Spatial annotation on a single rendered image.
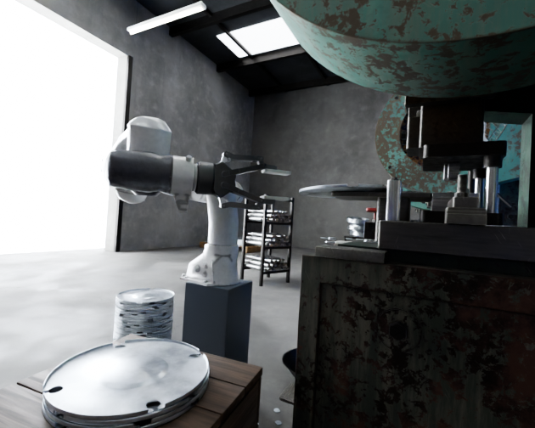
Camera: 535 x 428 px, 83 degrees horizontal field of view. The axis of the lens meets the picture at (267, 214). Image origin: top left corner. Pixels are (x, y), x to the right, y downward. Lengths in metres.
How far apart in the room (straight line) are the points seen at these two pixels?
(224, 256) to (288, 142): 7.51
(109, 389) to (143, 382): 0.06
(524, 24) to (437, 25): 0.09
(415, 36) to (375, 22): 0.06
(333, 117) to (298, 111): 1.00
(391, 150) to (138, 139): 1.82
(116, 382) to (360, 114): 7.80
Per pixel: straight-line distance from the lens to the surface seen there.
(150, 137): 0.75
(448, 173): 0.88
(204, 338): 1.14
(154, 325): 1.70
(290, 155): 8.37
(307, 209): 7.97
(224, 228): 1.08
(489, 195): 0.81
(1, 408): 0.74
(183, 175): 0.67
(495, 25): 0.49
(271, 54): 7.34
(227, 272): 1.10
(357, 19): 0.52
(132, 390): 0.66
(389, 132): 2.32
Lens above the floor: 0.69
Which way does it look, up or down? 1 degrees up
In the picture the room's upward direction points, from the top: 3 degrees clockwise
